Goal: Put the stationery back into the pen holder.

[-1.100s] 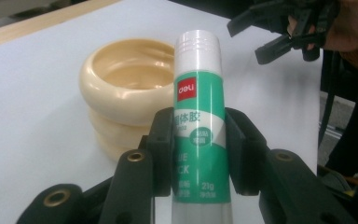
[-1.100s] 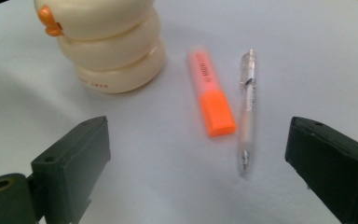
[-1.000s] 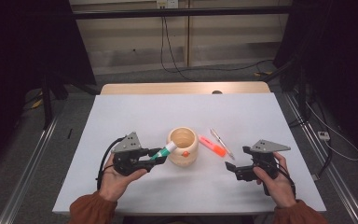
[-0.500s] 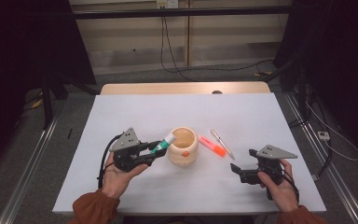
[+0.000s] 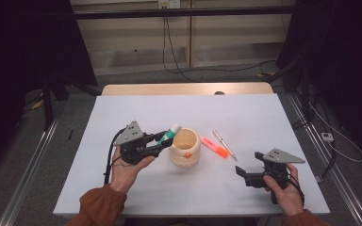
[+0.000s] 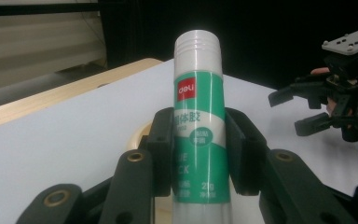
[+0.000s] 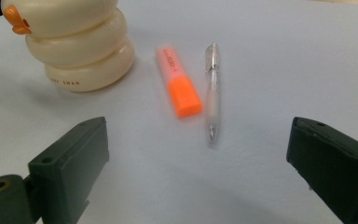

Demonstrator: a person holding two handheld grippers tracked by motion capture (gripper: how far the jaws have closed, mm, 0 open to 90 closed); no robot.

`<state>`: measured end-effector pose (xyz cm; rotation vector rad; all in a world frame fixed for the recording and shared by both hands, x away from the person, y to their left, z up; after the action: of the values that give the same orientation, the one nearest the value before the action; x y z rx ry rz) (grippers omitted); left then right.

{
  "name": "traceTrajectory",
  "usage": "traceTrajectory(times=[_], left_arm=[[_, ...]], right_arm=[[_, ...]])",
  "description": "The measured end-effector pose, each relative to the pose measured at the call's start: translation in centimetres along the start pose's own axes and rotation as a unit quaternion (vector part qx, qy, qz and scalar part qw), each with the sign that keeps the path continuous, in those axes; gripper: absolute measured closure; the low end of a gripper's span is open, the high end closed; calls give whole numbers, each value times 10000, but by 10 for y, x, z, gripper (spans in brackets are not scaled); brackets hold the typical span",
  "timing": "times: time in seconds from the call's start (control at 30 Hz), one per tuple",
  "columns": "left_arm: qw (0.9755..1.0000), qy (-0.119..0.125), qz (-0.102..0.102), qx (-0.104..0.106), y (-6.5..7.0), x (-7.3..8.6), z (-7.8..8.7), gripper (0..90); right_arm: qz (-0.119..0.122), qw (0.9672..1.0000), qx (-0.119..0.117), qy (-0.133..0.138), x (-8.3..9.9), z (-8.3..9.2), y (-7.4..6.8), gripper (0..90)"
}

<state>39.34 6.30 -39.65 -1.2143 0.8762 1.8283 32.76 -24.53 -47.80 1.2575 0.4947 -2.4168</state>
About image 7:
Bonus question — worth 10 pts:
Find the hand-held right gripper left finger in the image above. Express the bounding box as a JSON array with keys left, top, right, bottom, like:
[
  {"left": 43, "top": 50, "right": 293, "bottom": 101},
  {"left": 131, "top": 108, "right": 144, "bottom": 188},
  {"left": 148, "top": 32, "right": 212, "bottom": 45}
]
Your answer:
[{"left": 27, "top": 117, "right": 110, "bottom": 224}]

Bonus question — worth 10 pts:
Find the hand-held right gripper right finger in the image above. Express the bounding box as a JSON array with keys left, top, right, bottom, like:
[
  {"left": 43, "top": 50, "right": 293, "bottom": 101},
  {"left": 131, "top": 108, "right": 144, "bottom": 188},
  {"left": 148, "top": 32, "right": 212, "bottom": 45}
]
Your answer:
[{"left": 285, "top": 117, "right": 358, "bottom": 224}]

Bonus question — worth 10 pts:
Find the cream duck pen holder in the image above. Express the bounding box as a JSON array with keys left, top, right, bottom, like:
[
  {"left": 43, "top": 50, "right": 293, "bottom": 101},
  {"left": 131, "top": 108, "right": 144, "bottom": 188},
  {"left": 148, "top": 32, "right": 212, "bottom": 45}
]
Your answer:
[{"left": 0, "top": 0, "right": 136, "bottom": 93}]

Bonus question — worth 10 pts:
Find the orange highlighter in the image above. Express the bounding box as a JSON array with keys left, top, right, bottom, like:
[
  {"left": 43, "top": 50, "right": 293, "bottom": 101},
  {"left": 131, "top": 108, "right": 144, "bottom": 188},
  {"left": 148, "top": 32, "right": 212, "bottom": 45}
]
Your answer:
[{"left": 155, "top": 45, "right": 203, "bottom": 119}]

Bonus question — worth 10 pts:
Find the clear ballpoint pen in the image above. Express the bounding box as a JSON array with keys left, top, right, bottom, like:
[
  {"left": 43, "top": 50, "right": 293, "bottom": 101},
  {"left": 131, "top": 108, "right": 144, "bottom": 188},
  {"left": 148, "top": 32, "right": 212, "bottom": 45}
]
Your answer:
[{"left": 204, "top": 41, "right": 222, "bottom": 146}]

